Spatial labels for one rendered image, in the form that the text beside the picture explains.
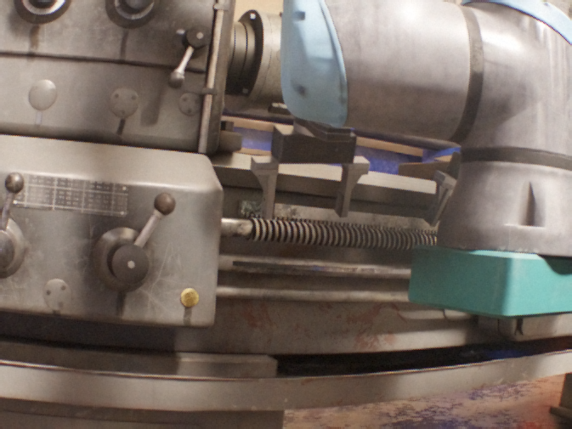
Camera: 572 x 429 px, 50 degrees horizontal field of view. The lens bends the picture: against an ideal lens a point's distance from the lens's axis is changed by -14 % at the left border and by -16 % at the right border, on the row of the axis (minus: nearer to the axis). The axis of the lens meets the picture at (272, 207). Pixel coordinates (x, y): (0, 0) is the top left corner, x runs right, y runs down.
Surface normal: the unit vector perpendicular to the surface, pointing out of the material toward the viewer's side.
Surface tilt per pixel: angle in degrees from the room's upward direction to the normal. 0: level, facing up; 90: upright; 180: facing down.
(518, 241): 90
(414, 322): 90
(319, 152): 114
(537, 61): 88
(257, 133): 90
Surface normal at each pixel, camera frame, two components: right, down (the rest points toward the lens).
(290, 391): 0.40, 0.02
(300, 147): 0.29, 0.41
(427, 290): -0.88, -0.09
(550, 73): 0.08, -0.01
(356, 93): -0.01, 0.66
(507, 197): -0.46, -0.40
